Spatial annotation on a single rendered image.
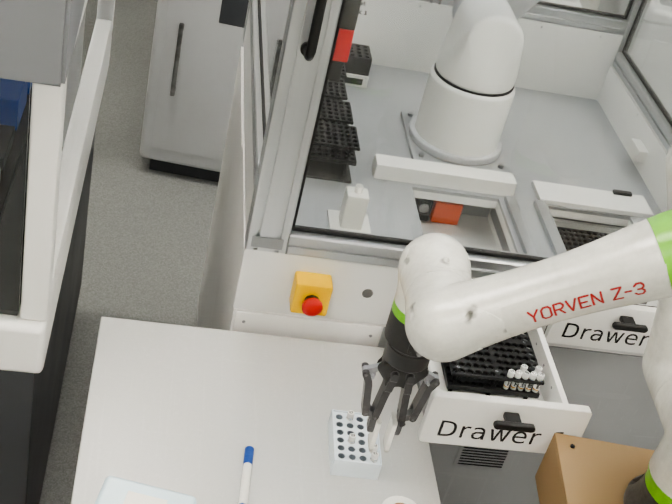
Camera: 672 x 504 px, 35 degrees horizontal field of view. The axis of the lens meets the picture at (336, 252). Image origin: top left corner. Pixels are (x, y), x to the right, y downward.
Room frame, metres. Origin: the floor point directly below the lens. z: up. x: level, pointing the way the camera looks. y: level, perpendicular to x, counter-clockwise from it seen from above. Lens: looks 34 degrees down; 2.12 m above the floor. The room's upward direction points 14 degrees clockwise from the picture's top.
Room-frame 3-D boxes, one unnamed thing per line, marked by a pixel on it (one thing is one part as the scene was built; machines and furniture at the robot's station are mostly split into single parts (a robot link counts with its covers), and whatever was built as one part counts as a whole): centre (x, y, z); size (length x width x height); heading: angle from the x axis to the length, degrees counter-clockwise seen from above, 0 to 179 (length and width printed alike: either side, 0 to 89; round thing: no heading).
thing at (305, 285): (1.67, 0.03, 0.88); 0.07 x 0.05 x 0.07; 102
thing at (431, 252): (1.35, -0.15, 1.20); 0.13 x 0.11 x 0.14; 9
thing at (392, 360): (1.36, -0.15, 1.02); 0.08 x 0.07 x 0.09; 100
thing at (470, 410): (1.44, -0.36, 0.87); 0.29 x 0.02 x 0.11; 102
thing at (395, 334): (1.35, -0.15, 1.09); 0.12 x 0.09 x 0.06; 10
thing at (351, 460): (1.40, -0.12, 0.78); 0.12 x 0.08 x 0.04; 10
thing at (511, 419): (1.42, -0.37, 0.91); 0.07 x 0.04 x 0.01; 102
